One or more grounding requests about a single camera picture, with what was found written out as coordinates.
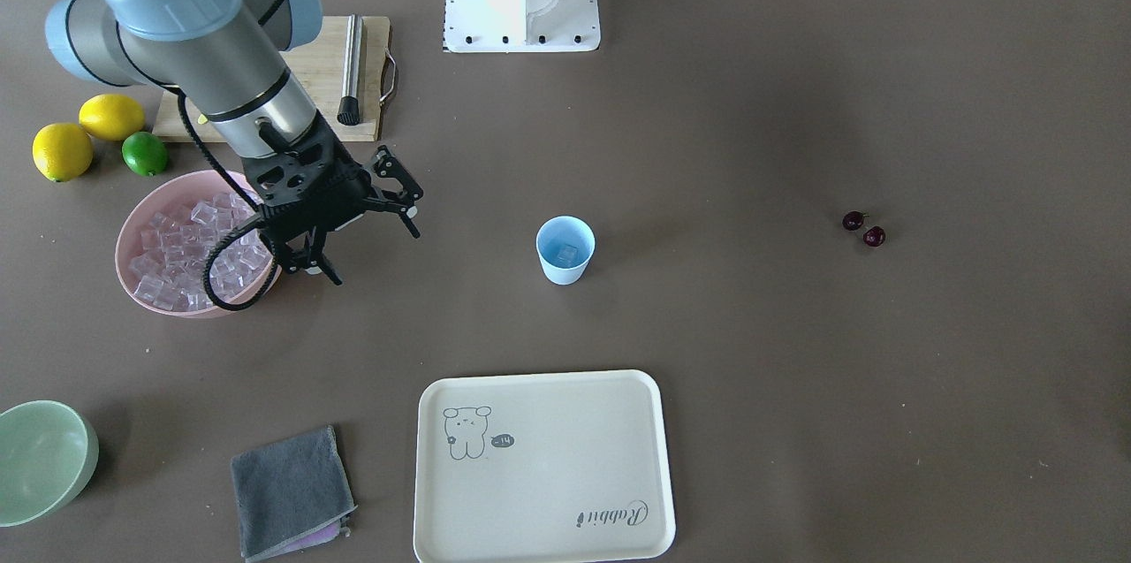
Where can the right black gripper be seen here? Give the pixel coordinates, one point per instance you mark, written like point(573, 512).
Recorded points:
point(386, 175)

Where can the clear ice cubes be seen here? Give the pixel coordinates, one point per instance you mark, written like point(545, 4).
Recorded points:
point(163, 269)

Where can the ice cube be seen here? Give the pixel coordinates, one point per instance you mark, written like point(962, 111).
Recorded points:
point(566, 257)

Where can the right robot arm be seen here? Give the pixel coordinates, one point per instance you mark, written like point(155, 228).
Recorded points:
point(226, 58)

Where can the light blue cup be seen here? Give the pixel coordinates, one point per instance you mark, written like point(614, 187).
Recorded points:
point(564, 230)

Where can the steel muddler black tip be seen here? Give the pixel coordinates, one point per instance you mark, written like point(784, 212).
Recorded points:
point(349, 107)

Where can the pink bowl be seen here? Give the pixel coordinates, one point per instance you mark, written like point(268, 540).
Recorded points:
point(197, 184)

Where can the green lime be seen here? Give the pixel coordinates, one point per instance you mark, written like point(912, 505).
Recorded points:
point(145, 154)

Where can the whole yellow lemon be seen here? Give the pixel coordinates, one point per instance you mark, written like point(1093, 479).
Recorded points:
point(112, 117)
point(62, 152)

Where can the grey folded cloth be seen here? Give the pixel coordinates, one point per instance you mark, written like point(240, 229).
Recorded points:
point(291, 495)

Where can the cream rabbit tray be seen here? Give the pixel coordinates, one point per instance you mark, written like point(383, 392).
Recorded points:
point(562, 467)

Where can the green bowl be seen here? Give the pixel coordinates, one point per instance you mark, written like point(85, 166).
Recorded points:
point(48, 454)

